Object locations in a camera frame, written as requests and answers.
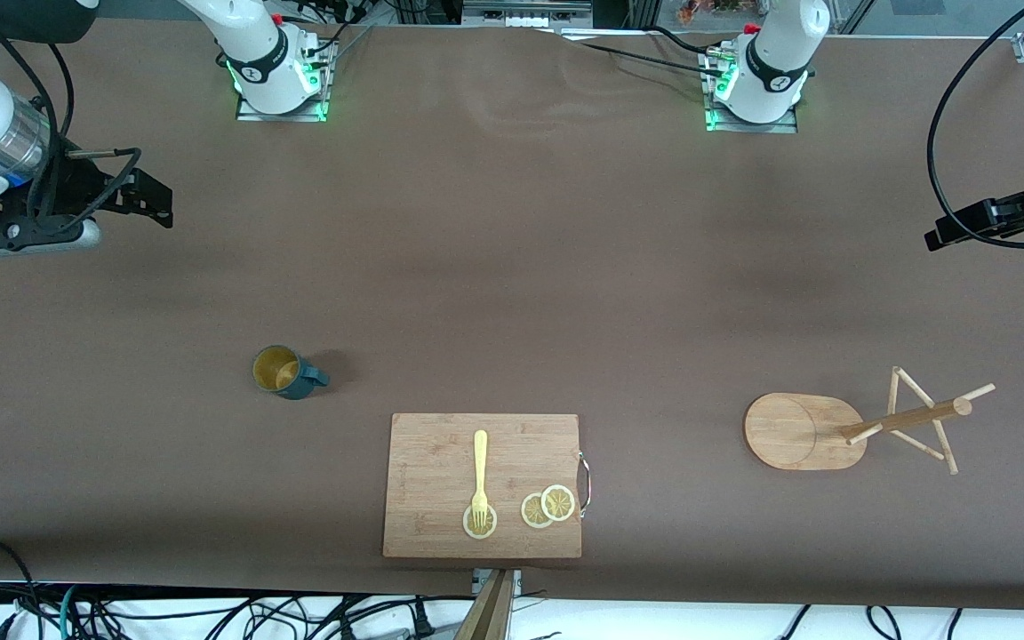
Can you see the small metal bracket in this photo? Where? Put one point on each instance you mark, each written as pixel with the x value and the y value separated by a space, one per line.
pixel 516 582

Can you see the wooden mug rack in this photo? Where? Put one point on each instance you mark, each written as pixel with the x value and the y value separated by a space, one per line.
pixel 801 431

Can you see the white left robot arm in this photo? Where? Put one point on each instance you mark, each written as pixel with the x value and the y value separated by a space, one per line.
pixel 774 62

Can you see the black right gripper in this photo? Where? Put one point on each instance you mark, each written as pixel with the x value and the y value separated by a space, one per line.
pixel 84 194

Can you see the teal cup yellow inside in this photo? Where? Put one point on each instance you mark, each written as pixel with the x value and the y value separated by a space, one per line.
pixel 285 373

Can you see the yellow plastic fork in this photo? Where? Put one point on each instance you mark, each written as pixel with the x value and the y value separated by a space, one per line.
pixel 480 462

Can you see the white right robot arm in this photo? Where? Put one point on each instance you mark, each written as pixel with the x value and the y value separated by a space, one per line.
pixel 254 44

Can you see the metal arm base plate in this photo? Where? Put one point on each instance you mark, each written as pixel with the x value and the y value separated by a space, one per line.
pixel 743 126
pixel 250 113

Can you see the aluminium frame rail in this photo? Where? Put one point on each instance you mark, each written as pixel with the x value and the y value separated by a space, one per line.
pixel 525 11

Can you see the lemon slice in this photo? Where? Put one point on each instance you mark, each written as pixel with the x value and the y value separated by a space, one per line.
pixel 558 502
pixel 532 513
pixel 469 531

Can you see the wooden cutting board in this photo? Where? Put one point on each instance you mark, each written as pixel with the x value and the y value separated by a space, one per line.
pixel 441 480

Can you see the wooden post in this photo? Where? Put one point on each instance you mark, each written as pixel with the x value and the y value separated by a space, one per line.
pixel 487 613

